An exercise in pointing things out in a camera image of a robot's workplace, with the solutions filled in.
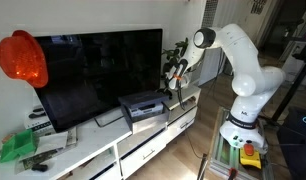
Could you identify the black flat screen TV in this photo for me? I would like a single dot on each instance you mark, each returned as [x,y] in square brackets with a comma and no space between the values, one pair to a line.
[93,76]

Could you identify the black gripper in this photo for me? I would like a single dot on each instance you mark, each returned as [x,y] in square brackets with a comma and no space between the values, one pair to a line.
[170,92]

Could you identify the black bulky case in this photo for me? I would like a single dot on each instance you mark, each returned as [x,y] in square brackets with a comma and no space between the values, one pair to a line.
[296,146]

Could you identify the black tripod stand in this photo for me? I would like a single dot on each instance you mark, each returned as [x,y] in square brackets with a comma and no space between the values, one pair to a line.
[293,90]

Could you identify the grey black printer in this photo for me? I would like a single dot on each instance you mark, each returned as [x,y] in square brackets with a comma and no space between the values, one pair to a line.
[143,110]

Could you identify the small black object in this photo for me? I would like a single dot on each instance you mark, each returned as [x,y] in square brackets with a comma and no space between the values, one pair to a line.
[39,167]

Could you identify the white paper envelope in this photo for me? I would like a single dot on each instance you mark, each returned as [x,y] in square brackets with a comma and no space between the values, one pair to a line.
[51,141]

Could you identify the green potted plant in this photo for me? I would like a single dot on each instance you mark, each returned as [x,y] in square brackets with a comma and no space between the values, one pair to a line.
[174,55]

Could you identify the white printed carton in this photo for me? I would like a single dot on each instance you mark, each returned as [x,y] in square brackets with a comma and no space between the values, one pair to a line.
[36,120]

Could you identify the yellow emergency stop box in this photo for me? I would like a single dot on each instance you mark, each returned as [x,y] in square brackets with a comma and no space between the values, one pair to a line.
[250,156]

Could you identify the printed magazine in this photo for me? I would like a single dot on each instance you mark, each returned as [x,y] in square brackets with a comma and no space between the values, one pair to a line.
[33,160]

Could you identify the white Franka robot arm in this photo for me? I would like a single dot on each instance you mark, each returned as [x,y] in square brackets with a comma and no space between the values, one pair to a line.
[253,66]

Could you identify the green plastic basket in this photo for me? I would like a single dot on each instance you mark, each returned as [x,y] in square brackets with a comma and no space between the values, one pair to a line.
[18,146]

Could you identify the white TV stand cabinet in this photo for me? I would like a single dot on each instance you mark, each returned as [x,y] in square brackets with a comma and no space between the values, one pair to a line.
[93,150]

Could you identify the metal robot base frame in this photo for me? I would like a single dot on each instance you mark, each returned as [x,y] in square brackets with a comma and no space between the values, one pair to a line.
[226,156]

